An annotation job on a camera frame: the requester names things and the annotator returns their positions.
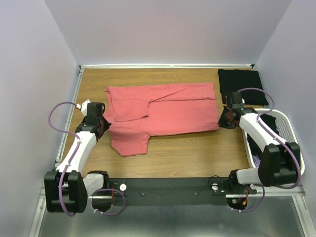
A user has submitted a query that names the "pink t-shirt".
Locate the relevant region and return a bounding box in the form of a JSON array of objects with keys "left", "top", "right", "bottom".
[{"left": 104, "top": 82, "right": 219, "bottom": 157}]

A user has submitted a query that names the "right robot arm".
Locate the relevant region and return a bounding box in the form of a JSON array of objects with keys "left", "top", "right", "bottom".
[{"left": 218, "top": 91, "right": 301, "bottom": 194}]

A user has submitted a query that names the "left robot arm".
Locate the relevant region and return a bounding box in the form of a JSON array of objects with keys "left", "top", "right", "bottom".
[{"left": 44, "top": 100, "right": 111, "bottom": 216}]

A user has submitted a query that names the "black t-shirt in basket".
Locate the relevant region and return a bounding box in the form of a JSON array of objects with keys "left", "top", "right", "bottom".
[{"left": 246, "top": 115, "right": 279, "bottom": 158}]

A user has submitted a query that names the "lavender t-shirt in basket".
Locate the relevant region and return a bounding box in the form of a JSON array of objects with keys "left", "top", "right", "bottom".
[{"left": 247, "top": 122, "right": 279, "bottom": 167}]

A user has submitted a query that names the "white plastic laundry basket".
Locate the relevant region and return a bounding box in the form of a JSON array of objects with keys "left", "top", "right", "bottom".
[{"left": 242, "top": 109, "right": 305, "bottom": 175}]

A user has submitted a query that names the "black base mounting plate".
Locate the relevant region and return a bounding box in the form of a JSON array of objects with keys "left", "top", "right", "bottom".
[{"left": 91, "top": 177, "right": 257, "bottom": 212}]

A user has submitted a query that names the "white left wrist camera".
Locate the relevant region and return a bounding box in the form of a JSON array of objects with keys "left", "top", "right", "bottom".
[{"left": 78, "top": 99, "right": 91, "bottom": 116}]

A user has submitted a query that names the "white table edge rail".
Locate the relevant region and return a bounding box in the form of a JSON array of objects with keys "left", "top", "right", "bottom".
[{"left": 79, "top": 63, "right": 253, "bottom": 69}]

